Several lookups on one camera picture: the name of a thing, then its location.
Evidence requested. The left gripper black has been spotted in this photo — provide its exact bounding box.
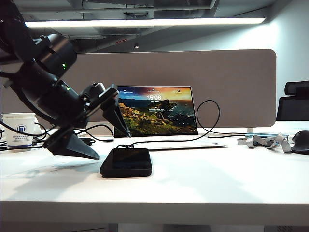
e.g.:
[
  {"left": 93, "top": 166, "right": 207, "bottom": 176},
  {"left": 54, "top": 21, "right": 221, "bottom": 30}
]
[{"left": 43, "top": 83, "right": 132, "bottom": 160}]

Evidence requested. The black smartphone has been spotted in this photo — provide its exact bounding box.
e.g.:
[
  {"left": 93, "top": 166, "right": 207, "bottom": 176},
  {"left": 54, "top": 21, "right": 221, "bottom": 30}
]
[{"left": 100, "top": 147, "right": 153, "bottom": 179}]

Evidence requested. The black phone charger cable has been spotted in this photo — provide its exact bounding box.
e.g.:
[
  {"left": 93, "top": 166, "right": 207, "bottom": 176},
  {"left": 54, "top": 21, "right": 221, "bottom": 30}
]
[{"left": 115, "top": 100, "right": 256, "bottom": 149}]

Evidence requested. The black power adapter brick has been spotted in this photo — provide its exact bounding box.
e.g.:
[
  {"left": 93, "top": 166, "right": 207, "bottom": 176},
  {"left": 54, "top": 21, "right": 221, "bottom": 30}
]
[{"left": 79, "top": 137, "right": 96, "bottom": 147}]

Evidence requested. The white open laptop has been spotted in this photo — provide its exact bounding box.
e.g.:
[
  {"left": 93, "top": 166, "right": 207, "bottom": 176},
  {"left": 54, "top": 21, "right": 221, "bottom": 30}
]
[{"left": 112, "top": 85, "right": 228, "bottom": 152}]

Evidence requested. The white paper cup blue logo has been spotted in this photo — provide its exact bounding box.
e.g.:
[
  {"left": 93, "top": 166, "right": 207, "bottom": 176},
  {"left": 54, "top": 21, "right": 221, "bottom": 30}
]
[{"left": 2, "top": 117, "right": 36, "bottom": 149}]

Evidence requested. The white ceiling light strip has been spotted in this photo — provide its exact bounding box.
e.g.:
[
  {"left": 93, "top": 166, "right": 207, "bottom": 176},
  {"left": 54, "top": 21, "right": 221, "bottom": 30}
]
[{"left": 24, "top": 17, "right": 267, "bottom": 29}]

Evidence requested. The teal flat card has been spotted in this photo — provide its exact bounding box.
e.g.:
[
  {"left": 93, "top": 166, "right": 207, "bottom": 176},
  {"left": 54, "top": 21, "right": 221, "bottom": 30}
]
[{"left": 246, "top": 132, "right": 290, "bottom": 141}]

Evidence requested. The black office chair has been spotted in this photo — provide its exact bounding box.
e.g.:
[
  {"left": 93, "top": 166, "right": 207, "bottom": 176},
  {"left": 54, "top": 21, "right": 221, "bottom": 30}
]
[{"left": 276, "top": 81, "right": 309, "bottom": 121}]

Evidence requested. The black computer mouse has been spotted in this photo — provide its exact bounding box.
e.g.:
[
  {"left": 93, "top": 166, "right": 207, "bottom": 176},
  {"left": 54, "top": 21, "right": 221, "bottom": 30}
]
[{"left": 291, "top": 130, "right": 309, "bottom": 155}]

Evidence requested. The thin black cable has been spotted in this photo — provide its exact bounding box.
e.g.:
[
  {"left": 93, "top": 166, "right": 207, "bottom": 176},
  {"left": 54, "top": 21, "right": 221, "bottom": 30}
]
[{"left": 74, "top": 124, "right": 115, "bottom": 137}]

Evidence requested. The black laptop power cable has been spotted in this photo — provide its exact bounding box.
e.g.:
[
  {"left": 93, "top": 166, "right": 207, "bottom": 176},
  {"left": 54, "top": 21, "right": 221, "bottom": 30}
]
[{"left": 0, "top": 122, "right": 114, "bottom": 152}]

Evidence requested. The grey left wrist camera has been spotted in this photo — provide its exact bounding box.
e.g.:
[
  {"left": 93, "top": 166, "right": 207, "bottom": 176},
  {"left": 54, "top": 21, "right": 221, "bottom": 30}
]
[{"left": 90, "top": 82, "right": 106, "bottom": 94}]

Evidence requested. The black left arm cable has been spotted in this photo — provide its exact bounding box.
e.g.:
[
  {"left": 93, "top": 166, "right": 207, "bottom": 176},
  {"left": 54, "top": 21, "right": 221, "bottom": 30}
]
[{"left": 0, "top": 119, "right": 56, "bottom": 138}]

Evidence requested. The grey lanyard with badge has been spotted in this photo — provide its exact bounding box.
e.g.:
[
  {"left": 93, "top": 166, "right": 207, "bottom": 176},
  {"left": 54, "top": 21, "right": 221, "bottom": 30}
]
[{"left": 237, "top": 132, "right": 293, "bottom": 154}]

